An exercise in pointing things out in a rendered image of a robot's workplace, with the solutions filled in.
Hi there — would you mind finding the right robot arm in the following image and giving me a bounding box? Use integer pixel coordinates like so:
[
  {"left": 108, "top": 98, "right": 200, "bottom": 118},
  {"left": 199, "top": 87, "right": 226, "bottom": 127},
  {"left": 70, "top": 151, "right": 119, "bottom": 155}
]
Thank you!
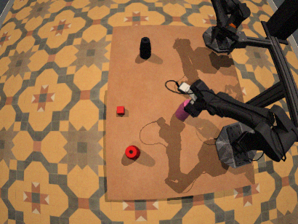
[{"left": 211, "top": 0, "right": 251, "bottom": 50}]

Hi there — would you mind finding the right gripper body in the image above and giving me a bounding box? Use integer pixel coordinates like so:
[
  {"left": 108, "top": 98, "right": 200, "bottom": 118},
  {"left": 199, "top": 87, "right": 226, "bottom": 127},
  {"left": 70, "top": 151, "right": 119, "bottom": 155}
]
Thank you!
[{"left": 218, "top": 20, "right": 240, "bottom": 43}]

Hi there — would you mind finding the small red cube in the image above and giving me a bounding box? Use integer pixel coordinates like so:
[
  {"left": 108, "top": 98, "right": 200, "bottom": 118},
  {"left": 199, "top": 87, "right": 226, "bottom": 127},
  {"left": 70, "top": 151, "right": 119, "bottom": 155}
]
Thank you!
[{"left": 117, "top": 106, "right": 125, "bottom": 115}]

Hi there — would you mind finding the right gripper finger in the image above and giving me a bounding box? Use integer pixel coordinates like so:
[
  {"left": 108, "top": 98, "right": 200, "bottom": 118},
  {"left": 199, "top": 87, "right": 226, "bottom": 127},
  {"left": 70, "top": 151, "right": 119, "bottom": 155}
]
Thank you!
[
  {"left": 211, "top": 28, "right": 220, "bottom": 44},
  {"left": 227, "top": 41, "right": 240, "bottom": 55}
]

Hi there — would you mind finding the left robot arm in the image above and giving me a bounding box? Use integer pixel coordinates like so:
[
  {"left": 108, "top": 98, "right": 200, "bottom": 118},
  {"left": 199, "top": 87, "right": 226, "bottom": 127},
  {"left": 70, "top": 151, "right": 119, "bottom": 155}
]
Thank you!
[{"left": 190, "top": 79, "right": 298, "bottom": 166}]

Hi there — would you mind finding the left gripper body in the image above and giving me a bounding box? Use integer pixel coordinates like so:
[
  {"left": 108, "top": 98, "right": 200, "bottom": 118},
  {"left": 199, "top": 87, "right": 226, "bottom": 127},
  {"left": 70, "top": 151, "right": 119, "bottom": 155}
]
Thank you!
[{"left": 179, "top": 82, "right": 204, "bottom": 117}]

